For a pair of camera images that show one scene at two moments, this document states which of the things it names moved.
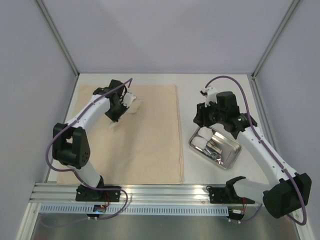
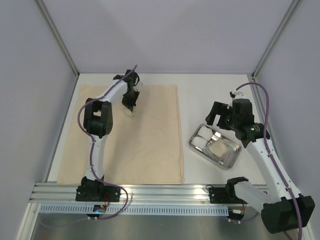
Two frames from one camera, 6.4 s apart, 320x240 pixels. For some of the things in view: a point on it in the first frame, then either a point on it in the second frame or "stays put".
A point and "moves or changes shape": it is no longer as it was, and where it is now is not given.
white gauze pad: x=205 y=132 stays put
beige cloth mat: x=143 y=145 stays put
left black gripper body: x=116 y=112 to x=129 y=99
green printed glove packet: x=111 y=125 moves or changes shape
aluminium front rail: x=137 y=193 stays put
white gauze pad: x=199 y=142 stays put
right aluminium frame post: x=292 y=8 stays put
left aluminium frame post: x=45 y=13 stays put
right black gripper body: x=202 y=118 to x=220 y=117
